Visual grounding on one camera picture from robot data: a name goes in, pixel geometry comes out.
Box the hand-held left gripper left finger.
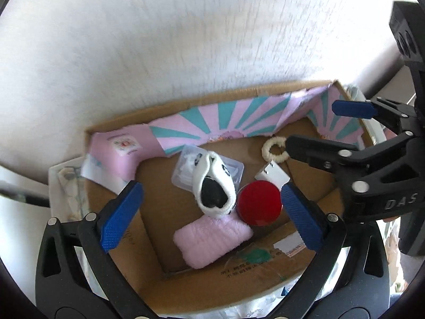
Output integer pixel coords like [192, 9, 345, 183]
[35, 180, 156, 319]

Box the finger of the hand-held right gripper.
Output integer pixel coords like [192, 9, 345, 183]
[286, 133, 414, 177]
[332, 98, 417, 135]

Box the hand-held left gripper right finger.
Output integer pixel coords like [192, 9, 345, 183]
[270, 182, 390, 319]

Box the pink striped cardboard box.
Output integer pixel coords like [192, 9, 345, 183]
[83, 79, 379, 316]

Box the red round lid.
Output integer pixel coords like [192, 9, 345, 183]
[237, 180, 283, 227]

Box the white charger adapter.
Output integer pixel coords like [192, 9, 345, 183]
[255, 161, 290, 187]

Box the cream hair tie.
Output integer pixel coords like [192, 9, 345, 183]
[262, 137, 292, 163]

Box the clear plastic case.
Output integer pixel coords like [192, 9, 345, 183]
[172, 145, 244, 193]

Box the pink towel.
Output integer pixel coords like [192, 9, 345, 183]
[173, 215, 253, 270]

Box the black and white sock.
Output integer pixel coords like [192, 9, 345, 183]
[192, 151, 237, 219]

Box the grey sofa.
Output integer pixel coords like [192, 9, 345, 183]
[363, 53, 417, 107]

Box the light blue floral cloth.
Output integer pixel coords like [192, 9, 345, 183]
[50, 154, 392, 319]

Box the pink cloth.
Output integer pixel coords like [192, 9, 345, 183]
[379, 221, 404, 293]

